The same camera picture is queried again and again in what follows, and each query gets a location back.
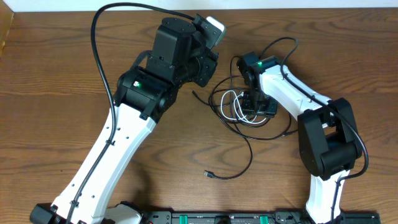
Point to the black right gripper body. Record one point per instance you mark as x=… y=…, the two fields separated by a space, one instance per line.
x=259 y=104

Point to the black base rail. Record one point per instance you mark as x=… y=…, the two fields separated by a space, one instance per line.
x=227 y=217

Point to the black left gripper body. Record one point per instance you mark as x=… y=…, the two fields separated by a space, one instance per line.
x=199 y=71

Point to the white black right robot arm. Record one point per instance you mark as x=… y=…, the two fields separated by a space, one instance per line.
x=328 y=139

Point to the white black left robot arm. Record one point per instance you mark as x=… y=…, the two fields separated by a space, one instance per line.
x=182 y=52

